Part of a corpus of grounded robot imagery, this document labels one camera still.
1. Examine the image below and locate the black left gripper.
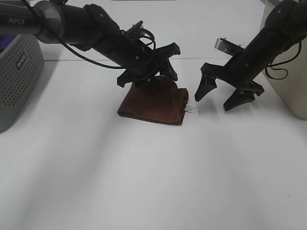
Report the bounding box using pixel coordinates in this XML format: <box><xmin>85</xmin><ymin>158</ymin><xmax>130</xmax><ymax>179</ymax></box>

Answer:
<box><xmin>94</xmin><ymin>36</ymin><xmax>180</xmax><ymax>90</ymax></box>

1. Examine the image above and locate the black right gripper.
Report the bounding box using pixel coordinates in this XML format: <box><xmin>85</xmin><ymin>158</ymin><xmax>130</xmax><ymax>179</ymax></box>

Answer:
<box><xmin>194</xmin><ymin>47</ymin><xmax>265</xmax><ymax>111</ymax></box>

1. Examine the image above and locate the brown towel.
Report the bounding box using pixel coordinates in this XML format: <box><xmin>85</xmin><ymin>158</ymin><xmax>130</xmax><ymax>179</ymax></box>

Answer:
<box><xmin>118</xmin><ymin>76</ymin><xmax>189</xmax><ymax>126</ymax></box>

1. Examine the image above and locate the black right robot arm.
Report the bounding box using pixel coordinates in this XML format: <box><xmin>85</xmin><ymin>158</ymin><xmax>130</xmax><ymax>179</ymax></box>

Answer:
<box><xmin>194</xmin><ymin>0</ymin><xmax>307</xmax><ymax>111</ymax></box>

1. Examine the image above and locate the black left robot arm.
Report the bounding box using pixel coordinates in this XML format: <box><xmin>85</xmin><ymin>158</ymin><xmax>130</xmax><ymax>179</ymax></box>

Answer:
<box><xmin>0</xmin><ymin>0</ymin><xmax>180</xmax><ymax>87</ymax></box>

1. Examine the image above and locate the white towel care label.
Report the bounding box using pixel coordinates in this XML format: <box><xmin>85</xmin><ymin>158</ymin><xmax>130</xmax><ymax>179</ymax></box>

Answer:
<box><xmin>185</xmin><ymin>104</ymin><xmax>197</xmax><ymax>114</ymax></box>

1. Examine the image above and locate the beige storage bin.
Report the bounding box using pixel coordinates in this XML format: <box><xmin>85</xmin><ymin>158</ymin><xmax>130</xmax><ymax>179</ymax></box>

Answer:
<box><xmin>260</xmin><ymin>0</ymin><xmax>307</xmax><ymax>120</ymax></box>

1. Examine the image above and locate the grey perforated laundry basket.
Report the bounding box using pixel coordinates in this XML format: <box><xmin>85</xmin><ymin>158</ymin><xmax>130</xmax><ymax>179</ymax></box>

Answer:
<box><xmin>0</xmin><ymin>35</ymin><xmax>44</xmax><ymax>132</ymax></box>

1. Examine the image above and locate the purple cloth in basket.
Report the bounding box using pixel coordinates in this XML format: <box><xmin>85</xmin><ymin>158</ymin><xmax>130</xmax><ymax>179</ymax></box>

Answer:
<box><xmin>0</xmin><ymin>34</ymin><xmax>17</xmax><ymax>52</ymax></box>

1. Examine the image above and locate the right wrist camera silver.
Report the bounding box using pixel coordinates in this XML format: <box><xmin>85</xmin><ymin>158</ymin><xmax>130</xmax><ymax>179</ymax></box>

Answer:
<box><xmin>214</xmin><ymin>38</ymin><xmax>244</xmax><ymax>56</ymax></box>

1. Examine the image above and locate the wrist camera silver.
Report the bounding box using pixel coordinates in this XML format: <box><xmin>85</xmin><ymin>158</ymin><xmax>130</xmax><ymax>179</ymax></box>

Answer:
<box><xmin>126</xmin><ymin>21</ymin><xmax>155</xmax><ymax>46</ymax></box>
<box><xmin>214</xmin><ymin>38</ymin><xmax>244</xmax><ymax>56</ymax></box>

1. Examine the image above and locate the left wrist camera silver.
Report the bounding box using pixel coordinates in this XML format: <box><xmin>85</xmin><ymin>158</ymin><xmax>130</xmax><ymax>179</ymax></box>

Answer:
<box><xmin>126</xmin><ymin>21</ymin><xmax>155</xmax><ymax>46</ymax></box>

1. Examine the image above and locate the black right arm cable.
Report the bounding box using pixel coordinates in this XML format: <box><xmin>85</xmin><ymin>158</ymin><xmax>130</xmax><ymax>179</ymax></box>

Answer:
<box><xmin>266</xmin><ymin>38</ymin><xmax>303</xmax><ymax>80</ymax></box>

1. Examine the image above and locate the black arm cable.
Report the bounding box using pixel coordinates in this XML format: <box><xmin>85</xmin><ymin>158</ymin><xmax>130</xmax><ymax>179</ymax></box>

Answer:
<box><xmin>266</xmin><ymin>38</ymin><xmax>303</xmax><ymax>80</ymax></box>
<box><xmin>20</xmin><ymin>0</ymin><xmax>158</xmax><ymax>70</ymax></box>

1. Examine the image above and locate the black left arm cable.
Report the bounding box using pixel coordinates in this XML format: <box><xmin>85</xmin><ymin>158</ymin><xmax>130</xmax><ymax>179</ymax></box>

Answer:
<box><xmin>20</xmin><ymin>0</ymin><xmax>158</xmax><ymax>70</ymax></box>

